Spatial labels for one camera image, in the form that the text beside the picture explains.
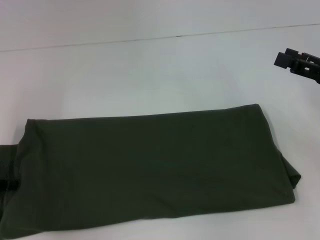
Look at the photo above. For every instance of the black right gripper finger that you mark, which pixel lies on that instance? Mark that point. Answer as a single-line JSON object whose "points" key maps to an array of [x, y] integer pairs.
{"points": [[282, 60], [292, 51]]}

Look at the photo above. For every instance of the dark green FREE! t-shirt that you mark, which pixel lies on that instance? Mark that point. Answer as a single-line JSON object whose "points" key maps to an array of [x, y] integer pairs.
{"points": [[150, 170]]}

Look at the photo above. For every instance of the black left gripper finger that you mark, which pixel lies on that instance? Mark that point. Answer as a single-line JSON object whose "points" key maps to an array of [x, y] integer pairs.
{"points": [[8, 185]]}

